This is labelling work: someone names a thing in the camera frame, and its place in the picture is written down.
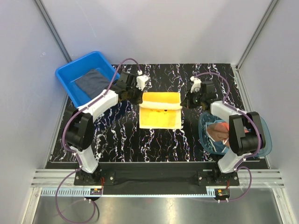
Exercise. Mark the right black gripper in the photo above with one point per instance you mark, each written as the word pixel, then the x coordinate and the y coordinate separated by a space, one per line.
pixel 187 102

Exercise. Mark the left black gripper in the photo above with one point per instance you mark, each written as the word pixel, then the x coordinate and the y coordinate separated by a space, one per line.
pixel 138 100

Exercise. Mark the yellow towel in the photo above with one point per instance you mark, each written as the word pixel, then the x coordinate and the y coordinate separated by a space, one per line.
pixel 160 110

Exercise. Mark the dark grey-blue towel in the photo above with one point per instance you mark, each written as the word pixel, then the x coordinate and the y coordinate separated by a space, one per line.
pixel 93 83

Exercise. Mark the brown towel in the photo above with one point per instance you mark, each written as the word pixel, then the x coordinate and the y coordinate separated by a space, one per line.
pixel 219 132

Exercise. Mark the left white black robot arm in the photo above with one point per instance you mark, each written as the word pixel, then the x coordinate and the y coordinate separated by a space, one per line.
pixel 78 133

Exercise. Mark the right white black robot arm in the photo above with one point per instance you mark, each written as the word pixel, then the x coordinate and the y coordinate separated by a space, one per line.
pixel 241 133

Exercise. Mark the translucent teal plastic basket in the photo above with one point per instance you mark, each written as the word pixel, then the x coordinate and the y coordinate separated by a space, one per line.
pixel 266 140

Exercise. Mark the blue plastic bin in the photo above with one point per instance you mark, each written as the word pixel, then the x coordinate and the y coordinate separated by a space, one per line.
pixel 70 72

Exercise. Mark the right small connector board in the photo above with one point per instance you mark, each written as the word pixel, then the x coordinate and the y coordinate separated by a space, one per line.
pixel 223 192

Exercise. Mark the small connector board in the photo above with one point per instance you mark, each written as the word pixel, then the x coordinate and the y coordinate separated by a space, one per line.
pixel 96 191
pixel 223 192

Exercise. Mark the left small connector board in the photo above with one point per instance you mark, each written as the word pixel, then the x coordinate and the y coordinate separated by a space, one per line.
pixel 96 191

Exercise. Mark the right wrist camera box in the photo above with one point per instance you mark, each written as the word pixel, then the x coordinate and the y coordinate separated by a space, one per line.
pixel 196 84

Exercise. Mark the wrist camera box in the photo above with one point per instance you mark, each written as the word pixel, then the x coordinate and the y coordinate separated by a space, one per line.
pixel 142 81
pixel 196 84

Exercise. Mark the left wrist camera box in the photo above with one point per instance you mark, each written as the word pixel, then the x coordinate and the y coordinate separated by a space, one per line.
pixel 142 81

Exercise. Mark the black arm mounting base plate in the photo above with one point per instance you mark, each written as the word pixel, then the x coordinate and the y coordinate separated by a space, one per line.
pixel 198 173

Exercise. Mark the aluminium front rail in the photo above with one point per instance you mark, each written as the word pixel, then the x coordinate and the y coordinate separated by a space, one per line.
pixel 57 183

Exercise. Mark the right aluminium frame post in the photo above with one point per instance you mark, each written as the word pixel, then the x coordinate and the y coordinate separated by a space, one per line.
pixel 266 16

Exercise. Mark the aluminium frame post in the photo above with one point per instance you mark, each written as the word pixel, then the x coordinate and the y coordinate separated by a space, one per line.
pixel 50 25
pixel 266 16

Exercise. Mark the left aluminium frame post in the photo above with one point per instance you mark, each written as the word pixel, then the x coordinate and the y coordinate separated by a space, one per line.
pixel 50 25

